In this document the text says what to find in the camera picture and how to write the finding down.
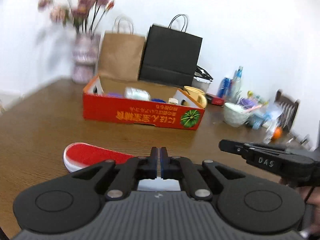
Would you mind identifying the red white lint brush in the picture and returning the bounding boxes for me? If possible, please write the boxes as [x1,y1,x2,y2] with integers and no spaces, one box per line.
[63,142,181,191]

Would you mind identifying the white wipes canister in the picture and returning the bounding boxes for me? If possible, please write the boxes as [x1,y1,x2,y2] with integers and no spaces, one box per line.
[124,87,151,101]

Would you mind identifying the white cube power adapter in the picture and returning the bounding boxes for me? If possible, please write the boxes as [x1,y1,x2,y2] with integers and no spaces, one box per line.
[168,98,178,105]

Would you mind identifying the blue screw lid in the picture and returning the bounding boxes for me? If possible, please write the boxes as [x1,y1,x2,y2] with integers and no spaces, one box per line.
[151,98,166,103]

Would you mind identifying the purple screw lid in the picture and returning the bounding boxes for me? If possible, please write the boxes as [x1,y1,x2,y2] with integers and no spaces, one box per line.
[107,93,124,98]

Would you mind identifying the person right hand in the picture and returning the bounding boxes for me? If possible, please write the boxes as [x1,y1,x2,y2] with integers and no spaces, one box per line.
[278,178,320,235]

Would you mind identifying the orange fruit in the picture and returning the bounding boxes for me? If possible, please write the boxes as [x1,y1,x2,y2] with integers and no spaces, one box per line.
[272,127,283,141]

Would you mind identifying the wooden chair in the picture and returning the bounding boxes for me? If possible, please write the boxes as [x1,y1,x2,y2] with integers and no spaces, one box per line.
[274,89,300,133]

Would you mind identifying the small white spray bottle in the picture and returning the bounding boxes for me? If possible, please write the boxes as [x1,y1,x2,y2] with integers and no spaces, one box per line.
[263,120,277,144]

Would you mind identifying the blue white yogurt cup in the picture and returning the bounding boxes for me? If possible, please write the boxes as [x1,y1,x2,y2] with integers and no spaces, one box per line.
[250,113,265,129]

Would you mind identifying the yellow mug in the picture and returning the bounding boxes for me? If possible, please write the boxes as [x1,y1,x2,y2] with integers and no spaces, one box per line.
[183,86,208,108]

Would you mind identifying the red cardboard box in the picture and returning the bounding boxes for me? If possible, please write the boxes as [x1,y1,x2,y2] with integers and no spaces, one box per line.
[82,76,204,130]

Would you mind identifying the pink spoon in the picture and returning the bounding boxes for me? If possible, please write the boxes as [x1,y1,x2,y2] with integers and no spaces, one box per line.
[243,105,263,113]

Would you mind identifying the red flat box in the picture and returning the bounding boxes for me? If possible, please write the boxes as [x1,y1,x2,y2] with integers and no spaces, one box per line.
[205,94,225,106]

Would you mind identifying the white ceramic bowl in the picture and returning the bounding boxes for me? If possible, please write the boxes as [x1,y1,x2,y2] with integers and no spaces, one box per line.
[223,102,250,127]

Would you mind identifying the purple plastic bag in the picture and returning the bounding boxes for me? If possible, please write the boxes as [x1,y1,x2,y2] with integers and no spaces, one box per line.
[239,98,257,109]

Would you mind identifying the clear food container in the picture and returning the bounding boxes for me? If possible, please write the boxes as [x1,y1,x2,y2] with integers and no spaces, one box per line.
[192,66,213,93]

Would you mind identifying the blue soda can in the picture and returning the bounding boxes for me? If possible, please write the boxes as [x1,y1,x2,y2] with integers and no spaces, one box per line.
[217,77,232,99]

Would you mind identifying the clear glass bottle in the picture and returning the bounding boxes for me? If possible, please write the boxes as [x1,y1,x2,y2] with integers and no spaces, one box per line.
[230,66,243,104]

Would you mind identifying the black paper bag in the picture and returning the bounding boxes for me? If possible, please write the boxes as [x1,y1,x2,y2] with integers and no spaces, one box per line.
[139,14,202,87]

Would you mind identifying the brown paper bag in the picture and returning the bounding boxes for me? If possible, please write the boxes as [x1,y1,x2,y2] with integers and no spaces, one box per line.
[98,15,145,81]

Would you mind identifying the pink textured vase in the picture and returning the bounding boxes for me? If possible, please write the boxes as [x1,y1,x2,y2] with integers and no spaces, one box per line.
[72,34,101,84]

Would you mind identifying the dried pink roses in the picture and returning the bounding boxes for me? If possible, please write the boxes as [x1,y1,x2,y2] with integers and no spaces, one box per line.
[37,0,114,36]

